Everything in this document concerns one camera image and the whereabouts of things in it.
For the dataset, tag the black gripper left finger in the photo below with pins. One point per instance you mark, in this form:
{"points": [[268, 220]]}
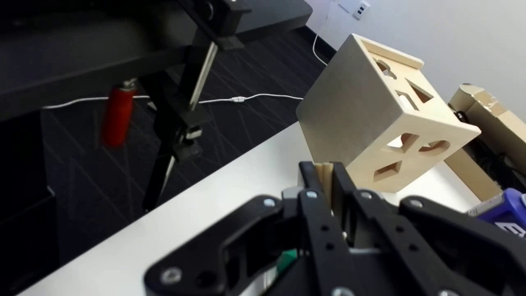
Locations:
{"points": [[318, 241]]}

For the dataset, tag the black camera on stand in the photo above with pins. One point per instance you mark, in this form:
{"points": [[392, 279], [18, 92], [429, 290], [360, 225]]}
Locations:
{"points": [[181, 110]]}

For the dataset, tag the white wall outlet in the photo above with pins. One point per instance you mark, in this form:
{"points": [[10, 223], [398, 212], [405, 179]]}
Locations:
{"points": [[355, 8]]}

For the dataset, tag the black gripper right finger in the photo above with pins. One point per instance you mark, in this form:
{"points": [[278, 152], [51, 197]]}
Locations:
{"points": [[395, 241]]}

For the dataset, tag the wooden shape sorter box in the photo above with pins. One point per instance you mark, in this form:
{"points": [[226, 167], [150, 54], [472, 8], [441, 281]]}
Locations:
{"points": [[355, 110]]}

